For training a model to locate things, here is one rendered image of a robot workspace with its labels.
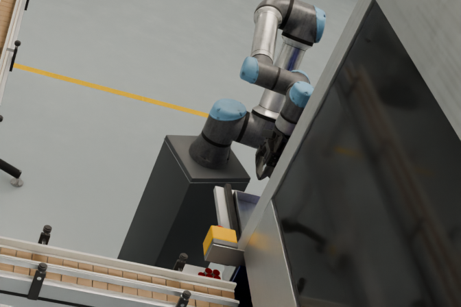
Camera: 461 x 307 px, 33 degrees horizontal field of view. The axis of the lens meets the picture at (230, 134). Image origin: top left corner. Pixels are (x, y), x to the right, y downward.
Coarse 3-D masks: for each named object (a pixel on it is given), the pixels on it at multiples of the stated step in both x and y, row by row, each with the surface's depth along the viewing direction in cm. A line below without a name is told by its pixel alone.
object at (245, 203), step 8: (240, 192) 254; (240, 200) 255; (248, 200) 256; (256, 200) 256; (240, 208) 252; (248, 208) 253; (240, 216) 243; (248, 216) 250; (240, 224) 240; (240, 232) 238
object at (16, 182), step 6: (0, 162) 350; (6, 162) 353; (0, 168) 351; (6, 168) 352; (12, 168) 353; (12, 174) 354; (18, 174) 354; (12, 180) 358; (18, 180) 358; (18, 186) 357
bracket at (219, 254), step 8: (216, 248) 210; (224, 248) 210; (232, 248) 210; (208, 256) 211; (216, 256) 211; (224, 256) 212; (232, 256) 212; (240, 256) 212; (224, 264) 213; (232, 264) 214
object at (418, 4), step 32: (384, 0) 167; (416, 0) 154; (448, 0) 142; (416, 32) 150; (448, 32) 139; (416, 64) 147; (448, 64) 137; (448, 96) 134; (256, 256) 202; (256, 288) 197; (288, 288) 178
